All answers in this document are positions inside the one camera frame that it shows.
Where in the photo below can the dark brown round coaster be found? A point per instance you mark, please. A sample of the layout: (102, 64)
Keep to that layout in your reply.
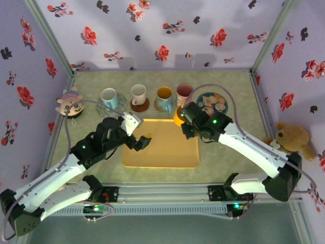
(139, 108)

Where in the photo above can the yellow plastic tray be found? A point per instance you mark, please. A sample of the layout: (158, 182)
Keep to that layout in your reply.
(165, 152)

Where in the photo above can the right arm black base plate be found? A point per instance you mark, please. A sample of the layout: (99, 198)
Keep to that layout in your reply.
(215, 193)

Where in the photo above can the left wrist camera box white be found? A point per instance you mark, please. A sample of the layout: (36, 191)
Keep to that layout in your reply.
(132, 122)

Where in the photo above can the green patterned glass coaster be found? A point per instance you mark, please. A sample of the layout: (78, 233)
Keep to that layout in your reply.
(122, 101)

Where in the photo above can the brown teddy bear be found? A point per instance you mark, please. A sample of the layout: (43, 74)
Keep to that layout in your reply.
(292, 137)

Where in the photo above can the blue mug yellow inside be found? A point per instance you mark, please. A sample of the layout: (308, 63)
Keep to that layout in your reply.
(163, 101)

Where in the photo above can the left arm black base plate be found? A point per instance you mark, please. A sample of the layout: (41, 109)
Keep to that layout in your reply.
(111, 194)

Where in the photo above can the aluminium mounting rail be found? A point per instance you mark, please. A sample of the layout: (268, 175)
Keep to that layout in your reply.
(165, 191)

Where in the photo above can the cartoon print round coaster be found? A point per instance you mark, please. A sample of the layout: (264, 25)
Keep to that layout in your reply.
(213, 101)

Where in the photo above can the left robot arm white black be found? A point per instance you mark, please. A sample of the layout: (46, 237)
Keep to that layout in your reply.
(50, 175)

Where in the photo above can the cartoon face plush toy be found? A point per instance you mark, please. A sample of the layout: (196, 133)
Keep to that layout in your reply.
(69, 104)

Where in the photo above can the aluminium frame post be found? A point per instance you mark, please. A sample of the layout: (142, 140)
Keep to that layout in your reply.
(271, 38)
(52, 38)

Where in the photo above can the pink patterned mug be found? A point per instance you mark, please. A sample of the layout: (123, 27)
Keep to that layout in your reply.
(184, 92)

